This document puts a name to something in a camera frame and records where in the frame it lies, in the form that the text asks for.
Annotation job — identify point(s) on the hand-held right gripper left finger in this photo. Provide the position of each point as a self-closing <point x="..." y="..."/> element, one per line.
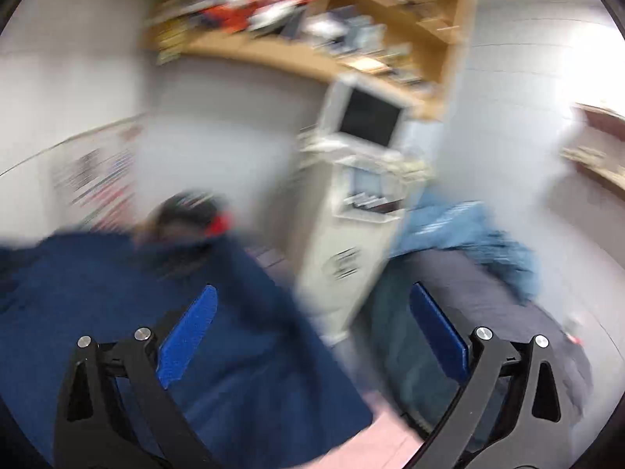
<point x="188" y="337"/>

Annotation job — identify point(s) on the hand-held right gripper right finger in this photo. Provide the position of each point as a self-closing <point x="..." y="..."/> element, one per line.
<point x="439" y="334"/>

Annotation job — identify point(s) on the navy blue sweatshirt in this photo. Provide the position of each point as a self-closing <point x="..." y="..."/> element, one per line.
<point x="254" y="332"/>

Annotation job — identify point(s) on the grey padded jacket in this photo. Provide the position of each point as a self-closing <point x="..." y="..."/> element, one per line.
<point x="429" y="273"/>

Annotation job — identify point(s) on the light blue jacket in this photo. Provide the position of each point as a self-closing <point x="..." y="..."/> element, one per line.
<point x="464" y="234"/>

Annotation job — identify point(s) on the red floral cloth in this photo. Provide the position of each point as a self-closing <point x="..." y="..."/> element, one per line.
<point x="219" y="224"/>

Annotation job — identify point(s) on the black knit sweater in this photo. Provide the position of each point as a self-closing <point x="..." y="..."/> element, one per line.
<point x="183" y="217"/>

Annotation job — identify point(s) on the pink polka dot bed sheet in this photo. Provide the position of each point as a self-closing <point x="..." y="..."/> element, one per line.
<point x="371" y="444"/>

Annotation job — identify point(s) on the white kiosk cabinet with screen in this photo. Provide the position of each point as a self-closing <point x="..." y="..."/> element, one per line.
<point x="342" y="234"/>

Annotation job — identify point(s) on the large wooden shelf unit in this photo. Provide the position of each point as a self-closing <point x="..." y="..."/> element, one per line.
<point x="293" y="53"/>

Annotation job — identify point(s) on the wall poster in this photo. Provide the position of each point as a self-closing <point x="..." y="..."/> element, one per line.
<point x="97" y="180"/>

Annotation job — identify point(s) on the wooden wall shelf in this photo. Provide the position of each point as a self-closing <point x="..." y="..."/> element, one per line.
<point x="595" y="156"/>

